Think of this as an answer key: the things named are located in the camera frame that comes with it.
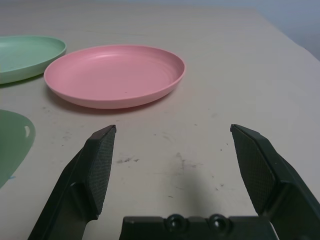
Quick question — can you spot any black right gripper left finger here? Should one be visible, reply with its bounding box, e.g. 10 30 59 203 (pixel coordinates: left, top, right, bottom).
27 124 118 240

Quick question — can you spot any green silicone tray mat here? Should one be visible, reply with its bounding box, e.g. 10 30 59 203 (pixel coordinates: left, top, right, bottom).
0 108 37 190

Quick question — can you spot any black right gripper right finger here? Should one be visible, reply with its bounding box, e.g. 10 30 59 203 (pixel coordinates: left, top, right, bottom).
229 123 320 240

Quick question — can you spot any mint green plate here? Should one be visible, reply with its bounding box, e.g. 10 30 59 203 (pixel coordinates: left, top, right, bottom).
0 35 67 85

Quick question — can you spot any pink plate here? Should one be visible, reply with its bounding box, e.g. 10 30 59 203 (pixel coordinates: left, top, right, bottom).
43 44 186 110

